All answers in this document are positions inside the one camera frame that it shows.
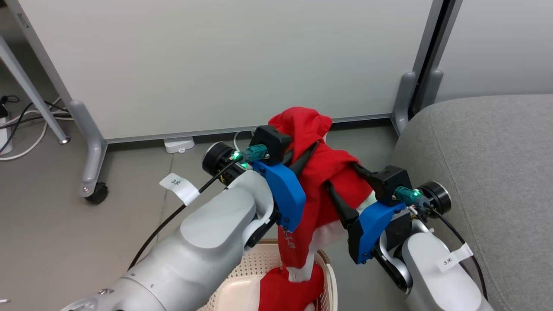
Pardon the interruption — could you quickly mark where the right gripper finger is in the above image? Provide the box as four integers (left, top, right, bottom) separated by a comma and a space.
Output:
350, 162, 377, 184
324, 180, 360, 230

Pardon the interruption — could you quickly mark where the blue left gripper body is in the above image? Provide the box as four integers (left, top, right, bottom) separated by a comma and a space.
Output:
250, 161, 307, 234

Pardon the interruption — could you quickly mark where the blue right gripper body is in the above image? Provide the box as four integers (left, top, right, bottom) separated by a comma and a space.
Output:
347, 201, 407, 264

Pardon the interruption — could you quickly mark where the red garment with white stripes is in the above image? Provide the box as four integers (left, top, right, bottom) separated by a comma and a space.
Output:
258, 106, 374, 311

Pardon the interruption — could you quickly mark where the cream perforated laundry basket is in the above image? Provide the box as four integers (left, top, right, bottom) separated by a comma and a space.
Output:
197, 239, 339, 311

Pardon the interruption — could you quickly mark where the white power strip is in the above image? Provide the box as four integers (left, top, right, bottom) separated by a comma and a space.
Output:
164, 136, 195, 155

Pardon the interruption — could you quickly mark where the large white partition panel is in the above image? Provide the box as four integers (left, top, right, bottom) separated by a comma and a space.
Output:
4, 0, 446, 144

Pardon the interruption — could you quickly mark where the grey fabric sofa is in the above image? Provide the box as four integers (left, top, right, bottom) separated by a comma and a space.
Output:
389, 94, 553, 311

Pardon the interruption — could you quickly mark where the narrow white partition panel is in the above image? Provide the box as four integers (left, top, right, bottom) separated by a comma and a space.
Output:
426, 0, 553, 104

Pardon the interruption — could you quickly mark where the grey partition foot with caster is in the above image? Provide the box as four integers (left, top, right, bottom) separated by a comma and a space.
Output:
68, 100, 109, 205

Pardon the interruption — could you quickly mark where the grey metal table leg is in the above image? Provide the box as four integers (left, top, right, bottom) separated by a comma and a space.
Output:
0, 34, 71, 145

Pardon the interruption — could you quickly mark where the white power adapter block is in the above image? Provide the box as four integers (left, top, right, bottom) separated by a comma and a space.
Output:
0, 104, 14, 152

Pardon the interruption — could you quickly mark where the teal left cable connector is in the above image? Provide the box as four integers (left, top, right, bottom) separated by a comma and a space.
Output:
245, 144, 270, 163

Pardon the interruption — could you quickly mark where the teal cable connector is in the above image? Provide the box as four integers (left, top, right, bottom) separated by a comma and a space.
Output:
245, 144, 270, 163
395, 186, 422, 206

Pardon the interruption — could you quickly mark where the teal right cable connector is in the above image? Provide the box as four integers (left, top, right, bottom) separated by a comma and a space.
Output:
395, 186, 422, 206

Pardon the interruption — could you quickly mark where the white coiled cable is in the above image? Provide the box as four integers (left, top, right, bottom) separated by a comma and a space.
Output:
233, 130, 256, 152

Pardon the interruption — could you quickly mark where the white right cable tag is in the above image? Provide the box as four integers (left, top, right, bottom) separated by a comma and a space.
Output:
436, 243, 474, 273

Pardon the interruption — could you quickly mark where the white cable tag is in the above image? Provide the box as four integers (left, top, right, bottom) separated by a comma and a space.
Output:
436, 243, 474, 273
159, 173, 200, 206

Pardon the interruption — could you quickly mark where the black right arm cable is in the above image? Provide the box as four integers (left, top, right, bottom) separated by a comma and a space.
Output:
426, 205, 489, 301

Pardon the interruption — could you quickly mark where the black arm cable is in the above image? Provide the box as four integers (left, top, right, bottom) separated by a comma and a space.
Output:
127, 161, 239, 271
426, 205, 489, 301

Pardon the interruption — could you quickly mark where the white left cable tag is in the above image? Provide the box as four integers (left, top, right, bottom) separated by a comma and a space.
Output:
159, 173, 200, 206

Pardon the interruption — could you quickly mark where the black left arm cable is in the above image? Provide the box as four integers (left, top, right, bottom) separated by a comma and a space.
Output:
127, 161, 239, 271

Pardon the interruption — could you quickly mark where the white floor cable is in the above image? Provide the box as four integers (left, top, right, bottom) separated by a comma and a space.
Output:
0, 97, 74, 162

